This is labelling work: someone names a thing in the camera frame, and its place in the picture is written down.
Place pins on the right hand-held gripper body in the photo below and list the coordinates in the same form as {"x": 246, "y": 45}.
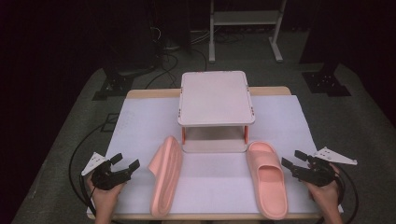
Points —
{"x": 318, "y": 174}

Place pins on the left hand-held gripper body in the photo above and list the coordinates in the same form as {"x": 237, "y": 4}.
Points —
{"x": 107, "y": 179}

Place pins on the pink slipper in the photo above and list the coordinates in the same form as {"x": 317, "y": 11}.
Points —
{"x": 269, "y": 183}
{"x": 166, "y": 177}

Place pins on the white shoe rack orange supports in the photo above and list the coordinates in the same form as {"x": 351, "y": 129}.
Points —
{"x": 216, "y": 99}

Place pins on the person's left hand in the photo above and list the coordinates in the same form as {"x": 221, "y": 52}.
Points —
{"x": 106, "y": 199}

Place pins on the person's right hand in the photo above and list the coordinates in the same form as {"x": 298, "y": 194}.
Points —
{"x": 325, "y": 197}

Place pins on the black stand base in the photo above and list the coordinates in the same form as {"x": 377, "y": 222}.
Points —
{"x": 113, "y": 85}
{"x": 325, "y": 82}

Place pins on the white table mat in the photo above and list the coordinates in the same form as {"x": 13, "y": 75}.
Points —
{"x": 214, "y": 186}

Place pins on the white desk frame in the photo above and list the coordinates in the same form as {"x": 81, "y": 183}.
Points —
{"x": 246, "y": 18}

